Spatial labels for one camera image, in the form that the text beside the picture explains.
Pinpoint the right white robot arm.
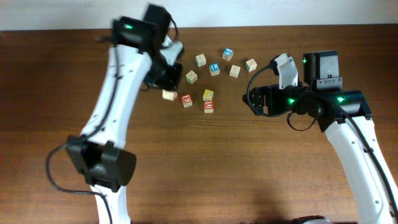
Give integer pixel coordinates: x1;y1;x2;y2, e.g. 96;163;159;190
243;50;397;223

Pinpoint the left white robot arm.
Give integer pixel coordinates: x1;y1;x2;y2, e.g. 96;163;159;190
66;4;184;223

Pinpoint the plain wooden block far left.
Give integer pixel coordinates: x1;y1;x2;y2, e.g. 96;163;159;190
195;54;206;67

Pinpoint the red letter E block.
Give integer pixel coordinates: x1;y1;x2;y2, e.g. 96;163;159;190
182;95;193;108

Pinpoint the blue letter L block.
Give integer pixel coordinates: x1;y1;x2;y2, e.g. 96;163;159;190
210;63;221;76

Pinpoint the green edged wooden block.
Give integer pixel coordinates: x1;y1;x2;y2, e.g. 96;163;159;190
245;58;257;72
185;70;198;84

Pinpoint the plain wooden block centre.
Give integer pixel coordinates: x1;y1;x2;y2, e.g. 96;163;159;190
229;65;241;78

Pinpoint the red letter U block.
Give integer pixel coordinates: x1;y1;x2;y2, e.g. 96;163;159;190
203;101;214;113

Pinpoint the yellow wooden block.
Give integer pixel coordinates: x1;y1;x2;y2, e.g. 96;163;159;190
203;89;214;101

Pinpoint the plain wooden picture block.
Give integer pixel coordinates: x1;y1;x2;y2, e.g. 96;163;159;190
162;90;178;101

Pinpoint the blue number five block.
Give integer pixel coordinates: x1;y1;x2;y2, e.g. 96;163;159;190
222;48;234;61

